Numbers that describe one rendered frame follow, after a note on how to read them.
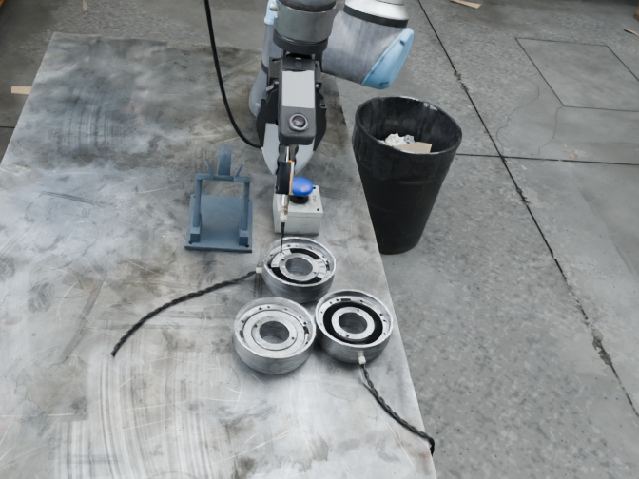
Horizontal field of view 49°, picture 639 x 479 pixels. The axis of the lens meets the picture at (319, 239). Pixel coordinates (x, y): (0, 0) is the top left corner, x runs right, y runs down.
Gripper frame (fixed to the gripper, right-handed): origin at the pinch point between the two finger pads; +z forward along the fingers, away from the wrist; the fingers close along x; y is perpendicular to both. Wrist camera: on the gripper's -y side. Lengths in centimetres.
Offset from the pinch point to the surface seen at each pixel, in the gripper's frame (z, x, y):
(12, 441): 12.9, 29.7, -37.0
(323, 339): 10.2, -5.5, -22.8
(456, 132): 52, -62, 101
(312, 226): 11.5, -5.5, 1.5
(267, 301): 9.5, 1.8, -17.1
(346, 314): 10.5, -9.0, -17.7
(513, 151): 94, -111, 159
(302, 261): 10.9, -3.6, -7.3
